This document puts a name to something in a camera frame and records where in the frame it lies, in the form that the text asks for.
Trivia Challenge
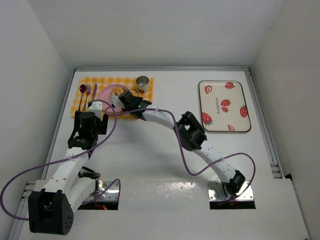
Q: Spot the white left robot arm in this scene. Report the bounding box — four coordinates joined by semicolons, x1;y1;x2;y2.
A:
28;111;109;235

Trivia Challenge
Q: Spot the strawberry print tray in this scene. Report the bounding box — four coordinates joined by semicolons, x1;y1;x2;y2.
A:
198;80;252;133

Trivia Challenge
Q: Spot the purple spoon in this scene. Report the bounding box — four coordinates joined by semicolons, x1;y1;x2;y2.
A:
78;84;87;111

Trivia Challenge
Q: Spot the orange checkered cloth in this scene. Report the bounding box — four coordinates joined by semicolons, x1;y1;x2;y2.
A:
70;76;155;121

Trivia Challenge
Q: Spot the glazed donut bread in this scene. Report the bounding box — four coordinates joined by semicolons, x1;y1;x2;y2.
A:
111;87;125;96

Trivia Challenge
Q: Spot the metal base plate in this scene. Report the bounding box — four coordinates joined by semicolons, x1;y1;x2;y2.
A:
84;180;121;202
207;181;255;203

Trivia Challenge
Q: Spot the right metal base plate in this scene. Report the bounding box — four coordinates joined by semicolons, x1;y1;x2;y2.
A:
207;181;255;203

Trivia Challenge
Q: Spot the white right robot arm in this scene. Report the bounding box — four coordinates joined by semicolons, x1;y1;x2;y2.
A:
122;104;246;198

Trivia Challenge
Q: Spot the pink plate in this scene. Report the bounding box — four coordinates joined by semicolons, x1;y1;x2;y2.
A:
97;84;128;113

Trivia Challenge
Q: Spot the purple fork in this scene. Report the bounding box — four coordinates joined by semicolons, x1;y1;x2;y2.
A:
84;83;91;108

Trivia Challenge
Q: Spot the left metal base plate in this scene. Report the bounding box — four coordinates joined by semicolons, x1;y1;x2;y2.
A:
84;180;121;202

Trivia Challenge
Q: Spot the aluminium frame rail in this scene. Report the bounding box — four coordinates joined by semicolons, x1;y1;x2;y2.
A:
74;66;251;72

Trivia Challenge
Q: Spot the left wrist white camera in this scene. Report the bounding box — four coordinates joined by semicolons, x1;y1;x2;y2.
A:
87;101;103;118

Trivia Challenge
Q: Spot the metal cup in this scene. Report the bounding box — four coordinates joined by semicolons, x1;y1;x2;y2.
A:
135;75;150;94

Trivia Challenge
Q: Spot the purple knife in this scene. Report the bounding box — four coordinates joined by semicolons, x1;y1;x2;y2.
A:
91;83;98;101

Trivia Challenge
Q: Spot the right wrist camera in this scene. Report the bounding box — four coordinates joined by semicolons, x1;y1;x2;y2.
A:
118;90;152;107

